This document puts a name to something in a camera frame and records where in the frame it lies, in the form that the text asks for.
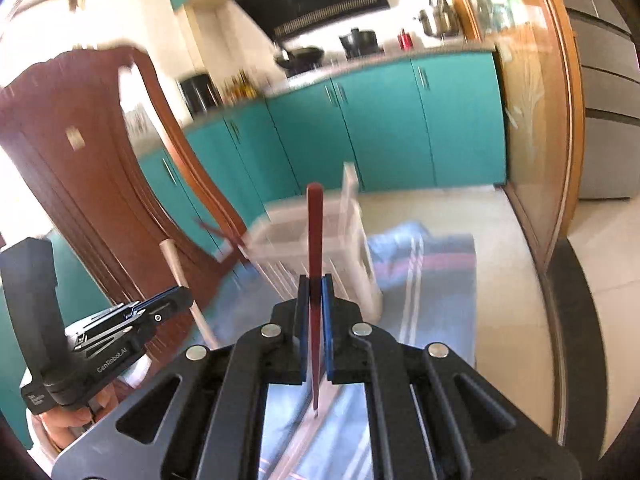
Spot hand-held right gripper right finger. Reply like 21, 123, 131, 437
322, 275, 583, 480

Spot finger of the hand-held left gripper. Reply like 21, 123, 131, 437
145, 300, 195, 327
131, 286, 193, 313

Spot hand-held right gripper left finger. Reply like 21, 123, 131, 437
52, 275, 312, 480

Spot light wooden chopstick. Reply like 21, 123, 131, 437
159, 240, 220, 351

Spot white plastic utensil basket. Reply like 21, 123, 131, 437
245, 162, 385, 322

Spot red chopstick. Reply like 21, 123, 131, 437
306, 183, 327, 417

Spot person's left hand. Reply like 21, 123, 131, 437
37, 382, 118, 453

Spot blue striped cloth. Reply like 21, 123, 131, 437
200, 220, 477, 480

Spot carved wooden chair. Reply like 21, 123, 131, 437
0, 46, 251, 361

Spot black countertop appliance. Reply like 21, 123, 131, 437
179, 74, 224, 116

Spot teal base cabinets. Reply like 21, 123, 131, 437
137, 50, 509, 261

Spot group of condiment bottles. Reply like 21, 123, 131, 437
222, 70, 259, 104

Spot black wok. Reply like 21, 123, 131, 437
274, 46, 325, 72

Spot black cooking pot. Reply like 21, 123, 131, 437
339, 27, 379, 57

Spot wood-framed glass door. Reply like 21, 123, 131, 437
435, 0, 587, 261

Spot steel kettle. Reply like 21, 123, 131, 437
414, 0, 462, 39

